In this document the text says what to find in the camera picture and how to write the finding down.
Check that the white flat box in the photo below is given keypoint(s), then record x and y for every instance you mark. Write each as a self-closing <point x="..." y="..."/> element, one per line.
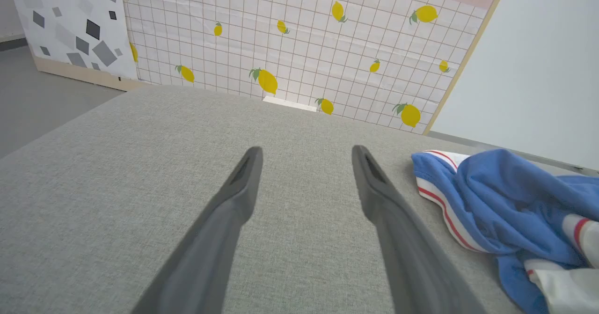
<point x="290" y="103"/>

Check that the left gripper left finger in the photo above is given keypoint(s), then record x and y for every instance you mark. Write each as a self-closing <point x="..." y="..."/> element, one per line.
<point x="213" y="239"/>

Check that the grey terrazzo print panel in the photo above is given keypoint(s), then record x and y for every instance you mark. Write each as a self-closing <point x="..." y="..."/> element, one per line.
<point x="70" y="19"/>

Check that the blue white basketball jersey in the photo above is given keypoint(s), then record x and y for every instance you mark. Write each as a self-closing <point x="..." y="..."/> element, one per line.
<point x="505" y="201"/>

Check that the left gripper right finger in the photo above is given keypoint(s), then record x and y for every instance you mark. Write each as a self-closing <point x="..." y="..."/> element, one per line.
<point x="402" y="244"/>

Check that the lemon print grid panel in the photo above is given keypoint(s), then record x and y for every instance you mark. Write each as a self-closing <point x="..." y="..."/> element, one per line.
<point x="304" y="38"/>

